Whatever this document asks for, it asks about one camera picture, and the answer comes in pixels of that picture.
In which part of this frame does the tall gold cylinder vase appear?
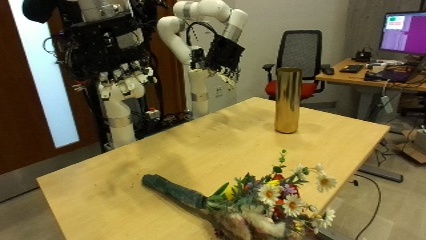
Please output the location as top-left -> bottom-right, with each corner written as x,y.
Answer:
272,67 -> 303,135

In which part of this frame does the black desk phone device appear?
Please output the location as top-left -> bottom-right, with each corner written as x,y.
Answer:
351,48 -> 373,64

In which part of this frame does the cardboard box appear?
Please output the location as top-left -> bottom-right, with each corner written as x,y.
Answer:
393,129 -> 426,165

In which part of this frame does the black floor cable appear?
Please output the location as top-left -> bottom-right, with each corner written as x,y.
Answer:
351,173 -> 383,240

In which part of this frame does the brown door with frosted glass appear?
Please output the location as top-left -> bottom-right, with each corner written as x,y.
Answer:
0,0 -> 99,175

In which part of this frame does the emergency stop button box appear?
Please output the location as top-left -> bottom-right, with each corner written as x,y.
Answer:
145,107 -> 160,120

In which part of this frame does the computer monitor with purple screen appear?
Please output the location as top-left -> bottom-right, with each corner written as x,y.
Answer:
377,11 -> 426,56

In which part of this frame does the flower bouquet with green stem wrap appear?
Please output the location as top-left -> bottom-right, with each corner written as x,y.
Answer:
141,149 -> 338,240

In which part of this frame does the dark laptop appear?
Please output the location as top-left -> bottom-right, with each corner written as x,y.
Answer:
379,56 -> 426,84

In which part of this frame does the black mesh chair, red seat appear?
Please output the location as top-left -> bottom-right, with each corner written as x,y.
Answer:
260,29 -> 332,102

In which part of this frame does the white power adapter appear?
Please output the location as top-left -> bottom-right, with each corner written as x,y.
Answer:
379,94 -> 395,115

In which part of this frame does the black keyboard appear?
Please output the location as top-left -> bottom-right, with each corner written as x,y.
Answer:
338,64 -> 364,74

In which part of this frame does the wooden office desk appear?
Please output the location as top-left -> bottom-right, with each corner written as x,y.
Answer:
315,58 -> 426,122

